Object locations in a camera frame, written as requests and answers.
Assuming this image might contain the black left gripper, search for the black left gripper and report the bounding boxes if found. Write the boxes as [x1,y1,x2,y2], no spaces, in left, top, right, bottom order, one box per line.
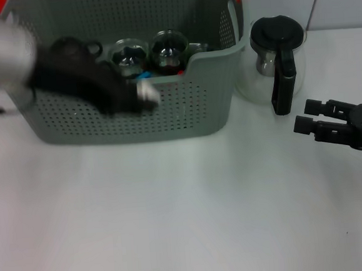
[26,30,161,123]

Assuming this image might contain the clear white toy brick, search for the clear white toy brick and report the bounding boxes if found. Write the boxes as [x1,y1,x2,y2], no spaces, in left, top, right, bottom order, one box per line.
[136,80,162,105]

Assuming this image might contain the blue toy brick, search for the blue toy brick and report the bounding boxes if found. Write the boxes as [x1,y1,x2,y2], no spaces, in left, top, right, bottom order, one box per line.
[136,70,155,81]

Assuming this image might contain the grey perforated storage bin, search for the grey perforated storage bin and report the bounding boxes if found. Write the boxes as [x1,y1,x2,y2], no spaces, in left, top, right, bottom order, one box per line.
[1,0,260,153]

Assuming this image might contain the black clay teapot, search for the black clay teapot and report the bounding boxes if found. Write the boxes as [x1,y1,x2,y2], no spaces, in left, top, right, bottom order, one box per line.
[51,34,104,60]

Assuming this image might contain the glass carafe black lid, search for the glass carafe black lid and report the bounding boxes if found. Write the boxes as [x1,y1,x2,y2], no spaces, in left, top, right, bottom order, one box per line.
[229,12,314,119]

